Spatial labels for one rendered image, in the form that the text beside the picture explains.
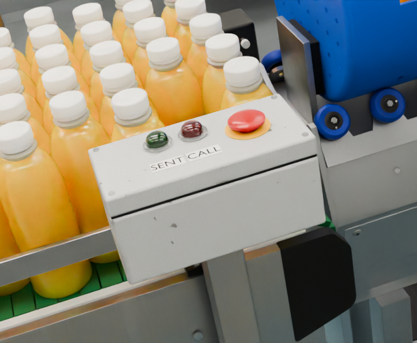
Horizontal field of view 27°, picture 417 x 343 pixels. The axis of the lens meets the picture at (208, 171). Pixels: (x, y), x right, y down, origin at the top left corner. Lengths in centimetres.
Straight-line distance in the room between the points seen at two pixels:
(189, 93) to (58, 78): 15
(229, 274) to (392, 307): 48
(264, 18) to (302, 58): 280
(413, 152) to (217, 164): 42
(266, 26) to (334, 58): 275
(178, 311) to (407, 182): 35
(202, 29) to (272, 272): 30
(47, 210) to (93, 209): 7
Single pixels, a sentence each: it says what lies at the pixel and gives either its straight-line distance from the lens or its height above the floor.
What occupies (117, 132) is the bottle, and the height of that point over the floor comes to 107.
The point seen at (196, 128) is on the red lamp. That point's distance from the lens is 81.
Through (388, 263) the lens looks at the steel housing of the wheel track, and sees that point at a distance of 125.
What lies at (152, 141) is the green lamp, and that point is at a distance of 80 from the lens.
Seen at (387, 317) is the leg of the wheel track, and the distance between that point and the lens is 131.
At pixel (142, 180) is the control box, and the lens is 77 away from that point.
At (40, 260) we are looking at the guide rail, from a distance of 94.
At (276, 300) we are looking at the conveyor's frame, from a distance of 102.
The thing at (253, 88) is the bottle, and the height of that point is 108.
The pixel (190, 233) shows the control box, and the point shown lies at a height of 104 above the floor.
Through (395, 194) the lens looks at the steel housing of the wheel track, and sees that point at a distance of 113.
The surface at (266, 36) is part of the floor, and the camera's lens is 370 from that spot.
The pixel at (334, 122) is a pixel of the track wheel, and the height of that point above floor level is 97.
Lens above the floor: 150
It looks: 32 degrees down
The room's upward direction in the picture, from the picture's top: 12 degrees counter-clockwise
